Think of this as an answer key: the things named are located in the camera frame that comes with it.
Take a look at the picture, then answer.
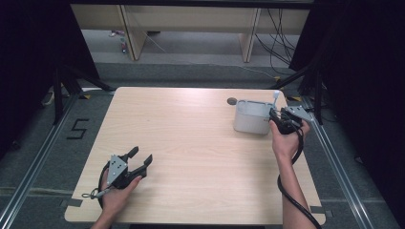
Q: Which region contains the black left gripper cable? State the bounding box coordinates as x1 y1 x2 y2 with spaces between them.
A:
96 161 113 210

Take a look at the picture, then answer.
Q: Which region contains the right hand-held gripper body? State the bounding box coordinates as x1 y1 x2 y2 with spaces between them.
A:
270 105 315 135

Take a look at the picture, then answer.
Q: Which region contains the grey tape piece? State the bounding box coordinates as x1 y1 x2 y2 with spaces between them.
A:
309 205 334 219
60 198 84 208

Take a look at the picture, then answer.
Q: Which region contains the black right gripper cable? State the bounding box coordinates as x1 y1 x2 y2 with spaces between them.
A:
276 127 323 229

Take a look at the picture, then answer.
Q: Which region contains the metal floor rail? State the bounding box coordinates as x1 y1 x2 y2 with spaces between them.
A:
0 93 79 229
300 94 376 229

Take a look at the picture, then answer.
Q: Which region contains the person's right hand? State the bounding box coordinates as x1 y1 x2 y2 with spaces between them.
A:
268 119 311 164

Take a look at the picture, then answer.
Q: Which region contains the black curtain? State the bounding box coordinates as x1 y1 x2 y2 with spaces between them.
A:
0 0 101 161
288 0 405 221

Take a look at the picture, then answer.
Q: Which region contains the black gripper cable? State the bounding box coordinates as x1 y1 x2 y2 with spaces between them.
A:
276 127 323 229
96 161 113 210

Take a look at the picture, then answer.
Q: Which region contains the black metal stand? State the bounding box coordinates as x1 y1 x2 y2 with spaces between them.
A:
267 59 325 126
52 62 117 126

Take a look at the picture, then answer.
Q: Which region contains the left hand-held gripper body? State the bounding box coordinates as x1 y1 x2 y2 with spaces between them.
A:
105 154 148 191

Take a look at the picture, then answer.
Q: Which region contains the metal cable connector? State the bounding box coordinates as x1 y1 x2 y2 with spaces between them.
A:
81 186 113 200

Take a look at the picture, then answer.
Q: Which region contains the person's left hand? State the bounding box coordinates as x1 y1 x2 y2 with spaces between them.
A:
100 175 143 221

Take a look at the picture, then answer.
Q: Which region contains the light blue toothbrush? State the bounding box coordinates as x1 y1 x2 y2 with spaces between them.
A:
271 90 282 111

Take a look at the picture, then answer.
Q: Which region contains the bundle of black cables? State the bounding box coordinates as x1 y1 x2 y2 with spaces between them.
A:
253 8 301 76

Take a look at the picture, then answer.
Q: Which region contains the thin white floor cable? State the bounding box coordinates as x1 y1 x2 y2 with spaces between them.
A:
178 60 279 79

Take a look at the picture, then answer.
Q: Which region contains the white plastic container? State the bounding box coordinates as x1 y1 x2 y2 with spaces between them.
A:
232 99 277 135

